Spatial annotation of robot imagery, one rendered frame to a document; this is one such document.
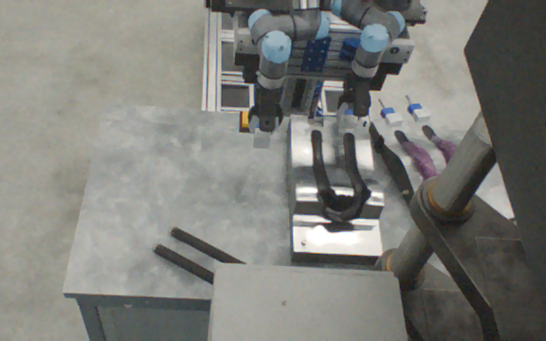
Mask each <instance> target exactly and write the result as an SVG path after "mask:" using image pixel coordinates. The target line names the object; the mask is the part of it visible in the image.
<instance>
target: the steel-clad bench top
mask: <svg viewBox="0 0 546 341"><path fill-rule="evenodd" d="M239 115H240V114H233V113H221V112H208V110H196V109H184V108H171V107H158V106H146V105H133V104H121V103H109V102H105V103H104V107H103V112H102V117H101V122H100V125H99V129H98V133H97V137H96V142H95V146H94V151H93V155H92V160H91V164H90V169H89V172H88V176H87V181H86V185H85V190H84V194H83V199H82V207H81V211H80V216H79V220H78V223H77V228H76V232H75V238H74V242H73V246H72V250H71V255H70V259H69V263H68V267H67V271H66V276H65V281H64V288H63V293H69V294H89V295H111V296H152V297H173V298H195V299H211V294H212V285H211V284H209V283H207V282H205V281H203V280H202V279H200V278H199V277H198V276H196V275H194V274H193V273H191V272H189V271H187V270H185V269H184V268H182V267H180V266H178V265H175V264H174V263H172V262H170V261H168V260H166V259H164V258H162V257H160V256H158V255H157V254H156V253H154V252H153V251H152V248H153V246H154V244H155V243H159V244H161V245H163V246H165V247H167V248H169V249H171V250H172V251H173V252H175V253H178V254H180V255H182V256H183V257H185V258H187V259H189V260H192V261H194V262H195V263H197V264H199V265H201V266H203V267H205V268H206V269H208V270H210V271H211V272H213V273H214V269H215V268H217V264H218V263H220V261H218V260H215V259H213V258H211V257H210V256H208V255H206V254H204V253H202V252H200V251H198V250H197V249H195V248H193V247H191V246H189V245H187V244H185V243H183V242H181V241H179V240H177V239H175V238H173V237H171V236H170V234H168V229H169V227H170V226H171V225H174V226H176V227H179V228H181V229H183V230H185V231H187V232H189V233H191V234H192V235H193V236H194V237H195V238H197V239H199V240H201V241H203V242H206V243H208V244H210V245H212V246H214V247H215V248H217V249H220V250H222V251H224V252H226V253H228V254H230V255H231V256H233V257H235V258H236V259H238V260H241V261H243V262H245V263H247V264H259V265H278V266H296V267H315V268H333V269H353V270H371V271H372V270H373V267H374V265H361V264H342V263H325V262H307V261H291V255H290V225H289V196H288V190H284V187H288V166H287V136H286V132H287V127H288V123H289V118H290V117H284V118H283V119H282V124H281V126H280V127H279V129H278V131H277V132H276V133H275V134H273V135H271V140H270V146H269V149H266V148H253V147H252V146H253V134H249V133H239ZM369 137H370V145H371V155H372V162H373V172H374V174H375V177H376V179H377V180H378V182H379V184H380V187H381V189H382V193H383V203H384V207H383V209H382V212H381V214H380V216H379V219H378V228H379V235H380V242H381V249H382V253H383V252H384V251H386V250H388V249H392V248H398V246H399V245H400V243H401V241H403V239H404V236H405V235H406V233H407V231H408V230H409V228H410V226H411V224H412V222H413V219H412V218H411V215H410V209H409V207H408V205H407V203H406V202H405V200H404V198H403V196H402V193H401V191H400V189H399V187H398V186H397V184H396V183H395V181H394V179H393V177H392V175H391V172H390V170H389V168H388V166H386V165H385V163H384V161H383V159H382V157H381V155H380V153H379V152H378V153H376V150H375V148H374V142H373V139H372V137H371V135H370V133H369Z"/></svg>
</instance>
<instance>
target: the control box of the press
mask: <svg viewBox="0 0 546 341"><path fill-rule="evenodd" d="M208 341H408V338H407V331H406V324H405V317H404V312H403V305H402V299H401V293H400V287H399V279H398V278H397V277H395V276H394V272H390V271H371V270H353V269H333V268H315V267H296V266H278V265H259V264H240V263H222V262H220V263H218V264H217V268H215V269H214V275H213V285H212V294H211V303H210V313H209V331H208Z"/></svg>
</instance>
